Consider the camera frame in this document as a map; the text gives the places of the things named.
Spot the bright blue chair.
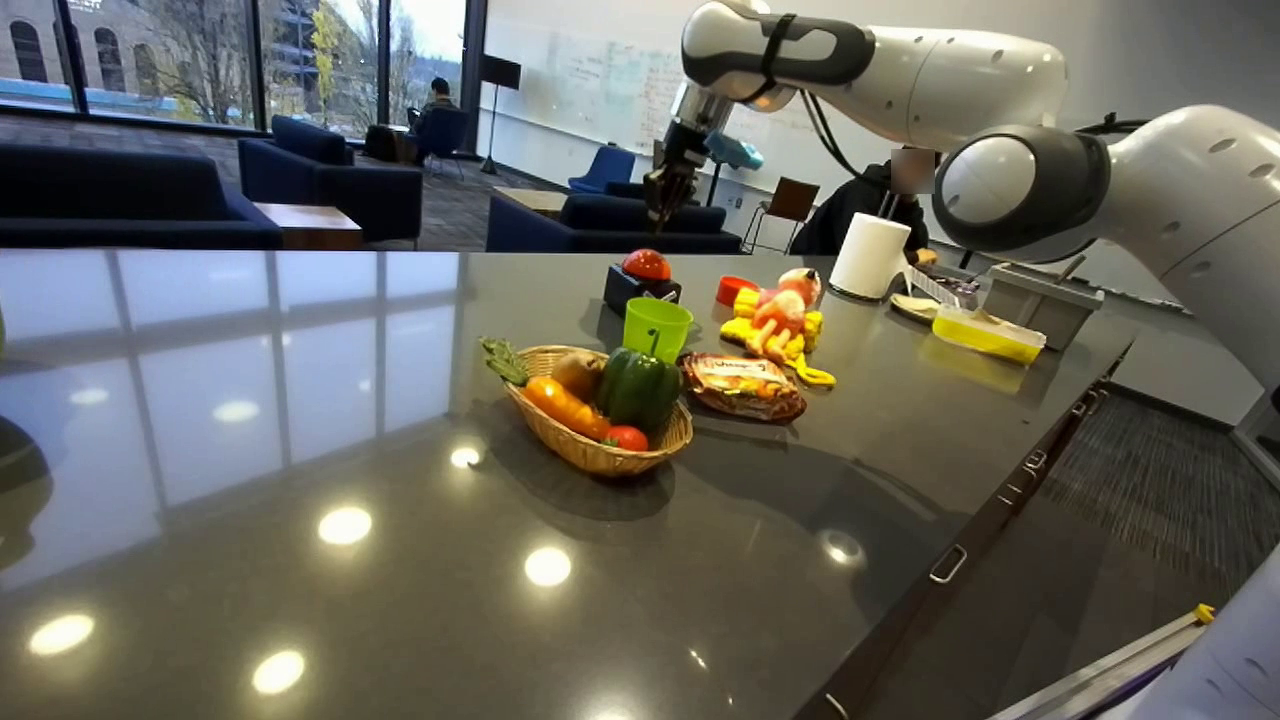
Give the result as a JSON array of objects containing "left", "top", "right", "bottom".
[{"left": 569, "top": 139, "right": 639, "bottom": 199}]

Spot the green toy bell pepper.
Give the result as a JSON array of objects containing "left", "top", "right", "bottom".
[{"left": 592, "top": 346, "right": 683, "bottom": 437}]

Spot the distant seated person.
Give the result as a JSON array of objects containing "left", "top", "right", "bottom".
[{"left": 405, "top": 72, "right": 474, "bottom": 162}]

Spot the yellow sponge in clear tray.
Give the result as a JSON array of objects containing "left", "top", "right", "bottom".
[{"left": 929, "top": 306, "right": 1052, "bottom": 369}]

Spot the wooden coffee table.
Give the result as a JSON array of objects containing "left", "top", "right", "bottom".
[{"left": 250, "top": 198, "right": 370, "bottom": 252}]

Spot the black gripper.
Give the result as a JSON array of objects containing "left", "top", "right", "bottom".
[{"left": 639, "top": 118, "right": 720, "bottom": 226}]

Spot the long dark blue sofa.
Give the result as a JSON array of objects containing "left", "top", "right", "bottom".
[{"left": 0, "top": 135, "right": 286, "bottom": 252}]

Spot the white rod with yellow tip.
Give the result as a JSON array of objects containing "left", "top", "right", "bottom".
[{"left": 987, "top": 600, "right": 1225, "bottom": 720}]

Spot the low dark blue sofa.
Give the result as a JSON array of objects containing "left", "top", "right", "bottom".
[{"left": 483, "top": 188, "right": 747, "bottom": 257}]

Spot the small white flat object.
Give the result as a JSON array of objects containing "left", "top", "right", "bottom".
[{"left": 889, "top": 292, "right": 943, "bottom": 329}]

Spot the green plastic cup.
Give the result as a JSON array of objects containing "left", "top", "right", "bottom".
[{"left": 619, "top": 292, "right": 699, "bottom": 369}]

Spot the dark blue armchair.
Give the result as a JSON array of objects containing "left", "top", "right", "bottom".
[{"left": 237, "top": 114, "right": 429, "bottom": 245}]

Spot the brown wooden chair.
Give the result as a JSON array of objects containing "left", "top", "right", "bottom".
[{"left": 741, "top": 172, "right": 826, "bottom": 252}]

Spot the wall whiteboard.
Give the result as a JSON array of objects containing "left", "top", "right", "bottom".
[{"left": 524, "top": 32, "right": 858, "bottom": 203}]

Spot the white paper sheet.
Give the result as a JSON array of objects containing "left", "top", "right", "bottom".
[{"left": 1101, "top": 543, "right": 1280, "bottom": 720}]

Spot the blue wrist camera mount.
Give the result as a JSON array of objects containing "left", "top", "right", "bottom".
[{"left": 705, "top": 127, "right": 771, "bottom": 178}]

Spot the yellow orange plush toy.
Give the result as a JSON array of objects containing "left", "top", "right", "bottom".
[{"left": 718, "top": 265, "right": 839, "bottom": 393}]

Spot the white paper towel roll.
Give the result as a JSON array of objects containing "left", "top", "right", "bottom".
[{"left": 827, "top": 209, "right": 917, "bottom": 306}]

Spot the seated person in black jacket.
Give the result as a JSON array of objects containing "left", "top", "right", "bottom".
[{"left": 783, "top": 144, "right": 943, "bottom": 270}]

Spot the orange toy carrot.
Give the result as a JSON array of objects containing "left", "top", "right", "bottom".
[{"left": 522, "top": 373, "right": 612, "bottom": 439}]

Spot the woven wicker basket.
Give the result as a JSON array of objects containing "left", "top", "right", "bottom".
[{"left": 502, "top": 342, "right": 697, "bottom": 482}]

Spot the metal drawer handle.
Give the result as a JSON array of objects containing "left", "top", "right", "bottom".
[{"left": 924, "top": 540, "right": 976, "bottom": 589}]

